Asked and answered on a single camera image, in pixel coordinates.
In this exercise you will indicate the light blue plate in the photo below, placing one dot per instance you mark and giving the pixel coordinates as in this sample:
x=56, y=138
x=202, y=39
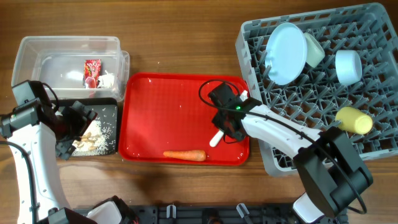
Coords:
x=286, y=53

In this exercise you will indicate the red snack wrapper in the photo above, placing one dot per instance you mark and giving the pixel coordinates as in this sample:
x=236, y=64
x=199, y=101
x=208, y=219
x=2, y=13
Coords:
x=92, y=70

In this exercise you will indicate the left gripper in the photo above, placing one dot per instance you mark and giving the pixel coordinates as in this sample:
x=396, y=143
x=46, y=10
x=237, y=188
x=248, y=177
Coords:
x=76, y=125

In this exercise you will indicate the grey dishwasher rack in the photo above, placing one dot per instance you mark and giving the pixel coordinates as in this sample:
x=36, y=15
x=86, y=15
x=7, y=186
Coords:
x=314, y=98

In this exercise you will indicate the green bowl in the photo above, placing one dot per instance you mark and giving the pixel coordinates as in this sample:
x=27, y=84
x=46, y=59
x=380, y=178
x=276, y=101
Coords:
x=315, y=53

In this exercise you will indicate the orange carrot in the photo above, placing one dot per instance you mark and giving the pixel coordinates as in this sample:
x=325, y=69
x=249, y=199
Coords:
x=195, y=155

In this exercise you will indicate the white plastic spoon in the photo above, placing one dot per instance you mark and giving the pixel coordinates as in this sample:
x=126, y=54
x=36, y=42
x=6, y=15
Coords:
x=216, y=138

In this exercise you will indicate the light blue bowl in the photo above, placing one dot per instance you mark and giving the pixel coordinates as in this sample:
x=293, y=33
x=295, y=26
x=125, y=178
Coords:
x=348, y=67

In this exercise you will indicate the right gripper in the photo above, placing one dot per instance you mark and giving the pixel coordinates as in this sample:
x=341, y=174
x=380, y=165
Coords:
x=226, y=125

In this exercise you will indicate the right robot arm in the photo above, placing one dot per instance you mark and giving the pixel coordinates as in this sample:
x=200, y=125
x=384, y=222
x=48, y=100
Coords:
x=331, y=171

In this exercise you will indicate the rice and food scraps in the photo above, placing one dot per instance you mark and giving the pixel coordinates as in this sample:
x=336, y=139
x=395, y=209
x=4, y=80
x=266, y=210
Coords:
x=93, y=140

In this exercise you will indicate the white tissue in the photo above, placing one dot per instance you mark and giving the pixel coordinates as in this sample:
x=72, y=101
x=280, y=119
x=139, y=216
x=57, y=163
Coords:
x=106, y=80

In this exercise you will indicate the black food waste tray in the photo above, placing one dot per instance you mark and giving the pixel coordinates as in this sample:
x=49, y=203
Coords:
x=105, y=112

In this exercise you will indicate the yellow plastic cup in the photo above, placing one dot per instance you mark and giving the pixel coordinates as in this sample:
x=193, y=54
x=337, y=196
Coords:
x=354, y=121

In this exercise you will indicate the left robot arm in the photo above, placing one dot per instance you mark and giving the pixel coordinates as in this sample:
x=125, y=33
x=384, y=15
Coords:
x=37, y=137

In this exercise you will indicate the clear plastic waste bin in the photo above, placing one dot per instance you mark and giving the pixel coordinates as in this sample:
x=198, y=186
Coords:
x=59, y=62

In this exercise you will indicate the red serving tray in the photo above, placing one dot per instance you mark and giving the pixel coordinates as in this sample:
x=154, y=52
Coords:
x=164, y=112

